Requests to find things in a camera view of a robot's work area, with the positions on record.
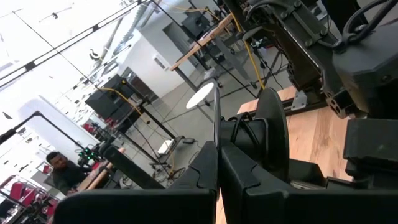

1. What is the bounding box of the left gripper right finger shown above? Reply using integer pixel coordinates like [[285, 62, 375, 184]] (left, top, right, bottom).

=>
[[221, 142, 398, 224]]

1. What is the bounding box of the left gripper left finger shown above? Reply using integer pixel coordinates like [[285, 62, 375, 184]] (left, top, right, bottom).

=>
[[53, 141, 218, 224]]

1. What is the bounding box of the black cord spool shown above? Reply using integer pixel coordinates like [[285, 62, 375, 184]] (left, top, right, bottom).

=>
[[213, 86, 290, 183]]

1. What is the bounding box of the distant wooden table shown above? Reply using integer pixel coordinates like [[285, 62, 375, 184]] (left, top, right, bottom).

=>
[[76, 147, 127, 191]]

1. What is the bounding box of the person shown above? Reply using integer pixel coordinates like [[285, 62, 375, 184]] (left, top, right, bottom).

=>
[[45, 151, 91, 196]]

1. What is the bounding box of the red plastic storage bin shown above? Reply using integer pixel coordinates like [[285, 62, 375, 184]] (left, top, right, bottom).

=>
[[40, 198, 60, 218], [7, 182, 35, 206]]

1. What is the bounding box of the black cabinet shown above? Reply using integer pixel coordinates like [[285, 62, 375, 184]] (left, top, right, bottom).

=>
[[85, 73, 147, 131]]

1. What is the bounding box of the silver round-base floor stand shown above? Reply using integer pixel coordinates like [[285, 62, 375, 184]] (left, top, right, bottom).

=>
[[185, 82, 216, 124]]

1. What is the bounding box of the metal shelf rack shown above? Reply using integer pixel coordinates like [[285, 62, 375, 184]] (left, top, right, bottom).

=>
[[0, 174, 60, 224]]

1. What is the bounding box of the wooden workbench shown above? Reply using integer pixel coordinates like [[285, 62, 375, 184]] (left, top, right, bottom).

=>
[[170, 14, 234, 72]]

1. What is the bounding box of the thin black diagonal pole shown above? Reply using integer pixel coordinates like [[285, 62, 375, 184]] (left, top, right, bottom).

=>
[[12, 11, 99, 91]]

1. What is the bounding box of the black aluminium table frame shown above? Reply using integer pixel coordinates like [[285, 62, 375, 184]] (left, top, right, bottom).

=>
[[279, 93, 330, 118]]

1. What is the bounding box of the yellow hanging cable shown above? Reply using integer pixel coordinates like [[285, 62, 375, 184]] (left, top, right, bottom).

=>
[[99, 88, 144, 116]]

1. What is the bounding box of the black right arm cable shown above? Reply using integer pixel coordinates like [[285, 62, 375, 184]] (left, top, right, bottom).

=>
[[332, 0, 392, 54]]

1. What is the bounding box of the distant black rig frame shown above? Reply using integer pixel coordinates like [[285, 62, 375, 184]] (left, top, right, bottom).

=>
[[0, 111, 85, 151]]

